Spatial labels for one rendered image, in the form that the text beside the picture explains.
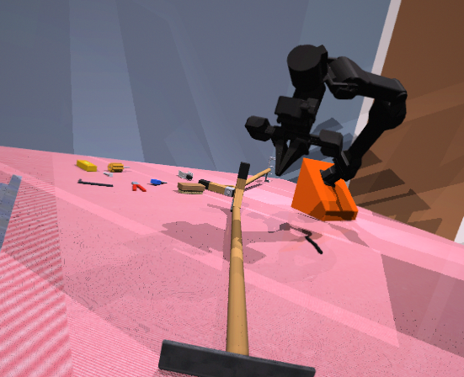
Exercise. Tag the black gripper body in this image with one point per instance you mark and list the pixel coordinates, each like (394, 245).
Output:
(331, 143)

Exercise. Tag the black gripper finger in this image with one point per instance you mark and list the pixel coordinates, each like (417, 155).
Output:
(297, 148)
(281, 148)

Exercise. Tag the red-handled pliers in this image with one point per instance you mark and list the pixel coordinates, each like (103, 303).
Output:
(138, 185)

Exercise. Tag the yellow rectangular block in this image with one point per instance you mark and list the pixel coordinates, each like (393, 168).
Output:
(87, 166)

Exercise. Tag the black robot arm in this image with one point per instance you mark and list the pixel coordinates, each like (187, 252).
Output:
(310, 68)

